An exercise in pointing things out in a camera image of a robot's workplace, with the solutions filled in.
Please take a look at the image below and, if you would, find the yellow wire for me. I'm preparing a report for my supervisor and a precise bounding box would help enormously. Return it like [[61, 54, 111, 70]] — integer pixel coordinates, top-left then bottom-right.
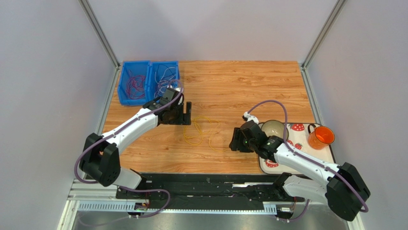
[[182, 115, 228, 153]]

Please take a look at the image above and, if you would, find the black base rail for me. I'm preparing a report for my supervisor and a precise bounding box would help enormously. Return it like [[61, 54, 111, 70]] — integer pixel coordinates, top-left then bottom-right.
[[113, 173, 304, 210]]

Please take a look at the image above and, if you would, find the aluminium frame post left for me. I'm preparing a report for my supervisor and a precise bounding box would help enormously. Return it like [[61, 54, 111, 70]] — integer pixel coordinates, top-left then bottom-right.
[[78, 0, 120, 69]]

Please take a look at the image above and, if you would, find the aluminium frame post right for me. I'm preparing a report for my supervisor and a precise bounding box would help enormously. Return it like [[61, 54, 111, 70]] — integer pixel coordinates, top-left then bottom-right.
[[301, 0, 348, 69]]

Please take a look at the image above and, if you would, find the beige ceramic bowl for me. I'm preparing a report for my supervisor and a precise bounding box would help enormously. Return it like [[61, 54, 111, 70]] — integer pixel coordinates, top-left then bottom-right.
[[259, 120, 289, 140]]

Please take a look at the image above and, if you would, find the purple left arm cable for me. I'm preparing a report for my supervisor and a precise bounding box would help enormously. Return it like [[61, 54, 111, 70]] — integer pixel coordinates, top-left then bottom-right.
[[74, 80, 185, 219]]

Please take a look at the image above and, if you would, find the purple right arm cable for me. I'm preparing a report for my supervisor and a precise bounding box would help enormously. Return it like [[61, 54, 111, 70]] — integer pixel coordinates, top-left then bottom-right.
[[247, 100, 370, 222]]

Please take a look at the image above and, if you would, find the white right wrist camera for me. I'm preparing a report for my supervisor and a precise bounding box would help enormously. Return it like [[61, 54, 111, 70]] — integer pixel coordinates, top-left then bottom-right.
[[242, 111, 259, 124]]

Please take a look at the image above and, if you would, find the left blue plastic bin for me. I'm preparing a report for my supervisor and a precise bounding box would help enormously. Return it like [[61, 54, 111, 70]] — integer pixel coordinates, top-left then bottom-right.
[[117, 60, 151, 106]]

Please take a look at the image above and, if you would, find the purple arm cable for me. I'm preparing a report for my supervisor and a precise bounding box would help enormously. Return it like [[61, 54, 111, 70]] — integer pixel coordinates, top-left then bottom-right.
[[74, 80, 185, 219], [247, 100, 370, 222]]

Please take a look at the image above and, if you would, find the strawberry print mat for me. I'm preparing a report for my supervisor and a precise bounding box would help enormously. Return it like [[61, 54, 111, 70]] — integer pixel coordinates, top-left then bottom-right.
[[259, 123, 335, 175]]

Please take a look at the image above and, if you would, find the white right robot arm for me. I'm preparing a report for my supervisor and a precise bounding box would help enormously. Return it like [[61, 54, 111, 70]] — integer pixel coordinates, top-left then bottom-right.
[[229, 121, 371, 221]]

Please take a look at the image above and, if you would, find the orange plastic cup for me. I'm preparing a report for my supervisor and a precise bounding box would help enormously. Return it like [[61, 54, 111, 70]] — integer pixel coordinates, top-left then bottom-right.
[[307, 124, 335, 150]]

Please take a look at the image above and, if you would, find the right blue plastic bin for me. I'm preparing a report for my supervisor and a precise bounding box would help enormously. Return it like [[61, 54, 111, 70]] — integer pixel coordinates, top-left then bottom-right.
[[145, 61, 180, 101]]

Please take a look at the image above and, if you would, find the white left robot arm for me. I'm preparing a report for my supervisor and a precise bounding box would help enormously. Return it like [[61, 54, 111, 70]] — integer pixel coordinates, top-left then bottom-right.
[[74, 88, 192, 189]]

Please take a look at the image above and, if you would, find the aluminium frame post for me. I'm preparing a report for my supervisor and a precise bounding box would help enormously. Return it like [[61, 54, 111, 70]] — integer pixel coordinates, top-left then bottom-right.
[[78, 0, 120, 69], [301, 0, 348, 69]]

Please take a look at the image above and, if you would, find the blue plastic bin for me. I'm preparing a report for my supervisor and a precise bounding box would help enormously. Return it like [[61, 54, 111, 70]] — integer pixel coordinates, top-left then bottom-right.
[[117, 60, 151, 106], [145, 61, 180, 101]]

